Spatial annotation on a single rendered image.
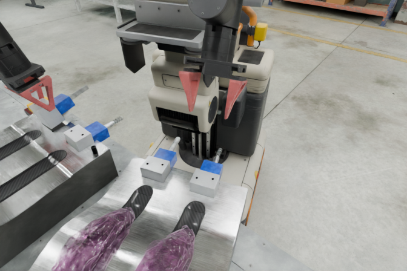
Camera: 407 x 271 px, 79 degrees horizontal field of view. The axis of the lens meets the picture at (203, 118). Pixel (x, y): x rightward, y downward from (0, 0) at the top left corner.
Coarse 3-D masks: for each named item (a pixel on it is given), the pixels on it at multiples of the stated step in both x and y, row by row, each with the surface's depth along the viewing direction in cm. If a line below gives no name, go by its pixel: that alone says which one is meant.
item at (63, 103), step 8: (80, 88) 63; (56, 96) 60; (64, 96) 59; (72, 96) 61; (32, 104) 57; (48, 104) 55; (56, 104) 57; (64, 104) 58; (72, 104) 60; (40, 112) 54; (48, 112) 56; (56, 112) 57; (64, 112) 59; (40, 120) 59; (48, 120) 56; (56, 120) 57
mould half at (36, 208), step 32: (32, 128) 58; (64, 128) 58; (32, 160) 51; (64, 160) 50; (96, 160) 51; (32, 192) 45; (64, 192) 48; (0, 224) 40; (32, 224) 45; (0, 256) 42
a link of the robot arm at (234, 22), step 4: (236, 0) 39; (240, 0) 40; (236, 4) 40; (240, 4) 40; (236, 8) 40; (240, 8) 41; (236, 12) 40; (240, 12) 41; (236, 16) 40; (232, 20) 40; (236, 20) 41; (208, 24) 41; (224, 24) 40; (228, 24) 40; (232, 24) 40; (236, 24) 41; (216, 28) 41; (220, 28) 41; (232, 28) 42; (236, 28) 41; (220, 32) 41
